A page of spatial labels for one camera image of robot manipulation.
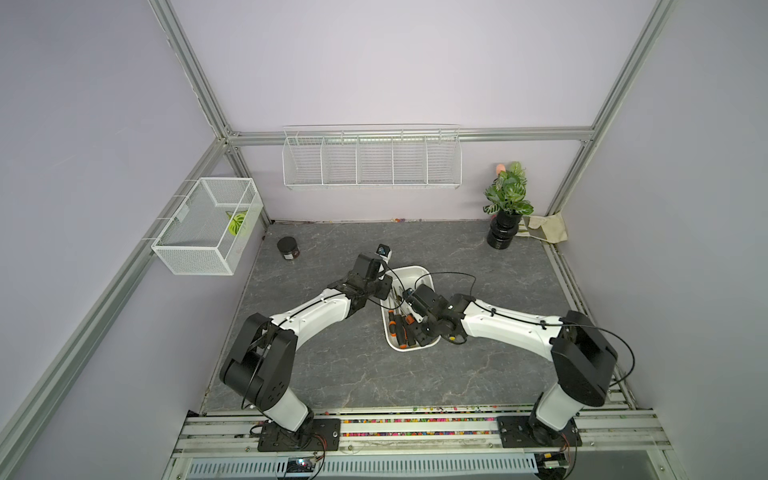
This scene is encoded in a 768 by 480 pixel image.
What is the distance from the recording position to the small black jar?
110cm

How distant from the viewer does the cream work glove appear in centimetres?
118

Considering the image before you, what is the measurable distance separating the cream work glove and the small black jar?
0.92 metres

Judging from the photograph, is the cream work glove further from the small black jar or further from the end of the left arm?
the small black jar
